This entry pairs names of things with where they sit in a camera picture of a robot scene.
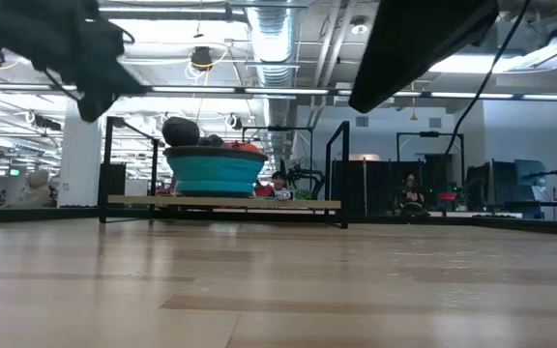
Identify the bright ceiling light panel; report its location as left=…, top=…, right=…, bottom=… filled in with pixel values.
left=427, top=31, right=557, bottom=74

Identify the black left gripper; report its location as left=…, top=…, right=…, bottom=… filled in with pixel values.
left=21, top=0, right=147, bottom=123

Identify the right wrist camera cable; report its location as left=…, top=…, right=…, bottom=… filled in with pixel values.
left=444, top=0, right=534, bottom=157

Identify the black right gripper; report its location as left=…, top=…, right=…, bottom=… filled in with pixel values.
left=347, top=0, right=500, bottom=115

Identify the silver ceiling duct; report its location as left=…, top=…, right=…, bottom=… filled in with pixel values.
left=245, top=0, right=305, bottom=165

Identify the dark purple toy fruit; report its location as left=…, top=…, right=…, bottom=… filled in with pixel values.
left=161, top=116, right=202, bottom=148

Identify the black metal workstation frame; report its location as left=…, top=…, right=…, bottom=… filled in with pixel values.
left=241, top=124, right=315, bottom=194
left=396, top=130, right=466, bottom=217

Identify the bluish computer monitor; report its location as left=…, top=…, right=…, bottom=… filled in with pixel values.
left=513, top=159, right=548, bottom=203

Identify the person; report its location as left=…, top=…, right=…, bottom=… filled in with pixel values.
left=399, top=172, right=427, bottom=217
left=267, top=170, right=293, bottom=200

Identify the long ceiling light bar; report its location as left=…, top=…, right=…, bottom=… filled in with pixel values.
left=0, top=82, right=557, bottom=102

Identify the raised wooden shelf board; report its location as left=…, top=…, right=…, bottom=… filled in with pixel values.
left=106, top=193, right=342, bottom=211

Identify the white pillar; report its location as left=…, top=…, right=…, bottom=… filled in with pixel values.
left=57, top=99, right=103, bottom=208

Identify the black metal shelf bracket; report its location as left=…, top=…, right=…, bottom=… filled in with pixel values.
left=98, top=115, right=160, bottom=224
left=324, top=120, right=351, bottom=230

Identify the blue grey collapsible bowl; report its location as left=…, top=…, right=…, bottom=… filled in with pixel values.
left=162, top=144, right=270, bottom=198

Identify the dark red toy pepper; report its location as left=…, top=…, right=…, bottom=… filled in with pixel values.
left=222, top=139, right=263, bottom=154

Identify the beige covered object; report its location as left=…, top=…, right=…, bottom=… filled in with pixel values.
left=10, top=168, right=56, bottom=209

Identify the black ceiling-mounted device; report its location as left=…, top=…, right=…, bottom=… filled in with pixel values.
left=191, top=45, right=215, bottom=73

